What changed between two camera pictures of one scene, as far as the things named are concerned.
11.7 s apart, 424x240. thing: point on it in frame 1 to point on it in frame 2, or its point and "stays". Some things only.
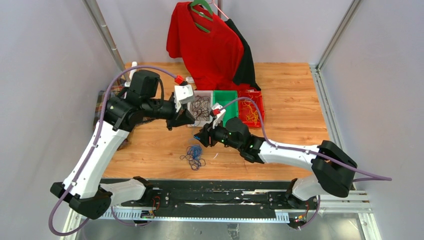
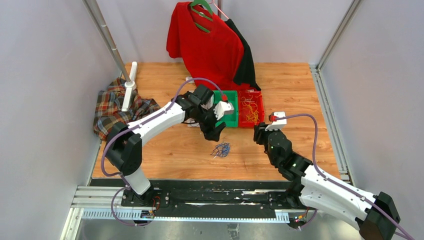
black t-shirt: [245, 73] stays
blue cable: [193, 154] to [221, 150]
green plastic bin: [222, 97] stays
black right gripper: [205, 134] to [260, 132]
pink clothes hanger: [213, 1] stays
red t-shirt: [213, 49] stays
